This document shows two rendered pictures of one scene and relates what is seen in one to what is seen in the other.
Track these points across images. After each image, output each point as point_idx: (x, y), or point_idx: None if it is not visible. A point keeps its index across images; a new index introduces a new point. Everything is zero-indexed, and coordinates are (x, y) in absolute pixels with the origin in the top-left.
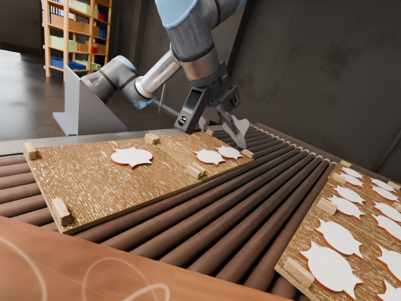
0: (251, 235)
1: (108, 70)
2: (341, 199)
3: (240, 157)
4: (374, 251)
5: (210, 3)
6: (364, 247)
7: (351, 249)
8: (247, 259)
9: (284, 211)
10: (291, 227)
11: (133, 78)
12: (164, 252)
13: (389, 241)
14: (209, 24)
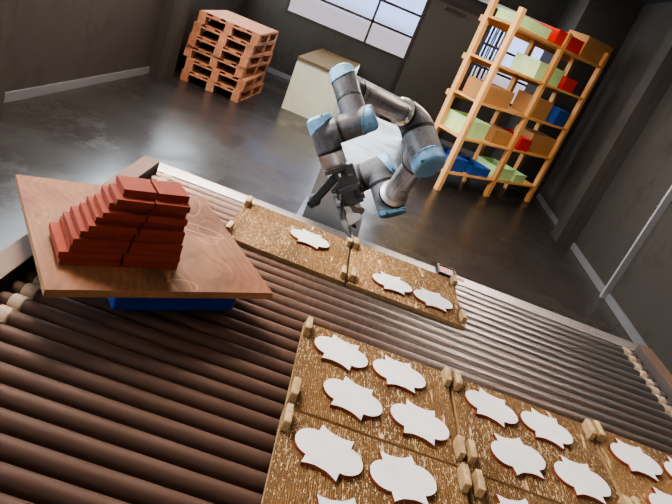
0: None
1: (364, 165)
2: (507, 407)
3: (441, 310)
4: (421, 407)
5: (333, 127)
6: (415, 399)
7: (389, 377)
8: (294, 312)
9: (390, 346)
10: None
11: (386, 180)
12: None
13: (471, 437)
14: (331, 138)
